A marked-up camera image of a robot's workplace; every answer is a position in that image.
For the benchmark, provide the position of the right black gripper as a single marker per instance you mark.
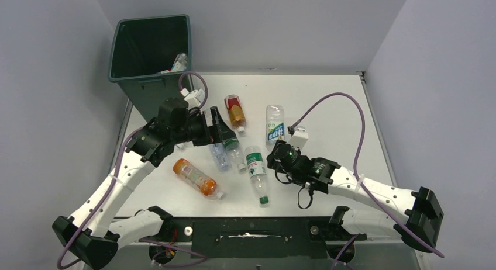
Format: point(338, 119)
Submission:
point(274, 165)

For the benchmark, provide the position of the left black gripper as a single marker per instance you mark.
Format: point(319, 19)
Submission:
point(216, 133)

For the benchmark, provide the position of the dark green label bottle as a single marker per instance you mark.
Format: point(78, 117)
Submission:
point(235, 153)

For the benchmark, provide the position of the green label green cap bottle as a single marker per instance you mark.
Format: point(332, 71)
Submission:
point(257, 173)

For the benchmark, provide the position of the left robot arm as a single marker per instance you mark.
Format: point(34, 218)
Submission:
point(91, 232)

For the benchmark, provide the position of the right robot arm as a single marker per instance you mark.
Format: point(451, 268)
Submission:
point(413, 216)

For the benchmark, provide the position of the dark green plastic bin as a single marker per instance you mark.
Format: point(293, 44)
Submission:
point(142, 54)

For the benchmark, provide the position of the red gold label bottle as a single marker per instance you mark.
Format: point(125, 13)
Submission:
point(236, 114)

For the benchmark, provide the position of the blue tinted water bottle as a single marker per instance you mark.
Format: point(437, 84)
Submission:
point(220, 157)

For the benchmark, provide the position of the clear unlabelled plastic bottle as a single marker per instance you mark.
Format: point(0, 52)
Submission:
point(184, 146)

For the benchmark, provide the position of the orange juice bottle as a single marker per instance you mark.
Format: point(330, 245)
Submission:
point(197, 179)

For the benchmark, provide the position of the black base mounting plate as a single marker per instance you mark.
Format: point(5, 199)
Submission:
point(256, 237)

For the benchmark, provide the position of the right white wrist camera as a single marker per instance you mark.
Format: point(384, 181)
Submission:
point(299, 138)

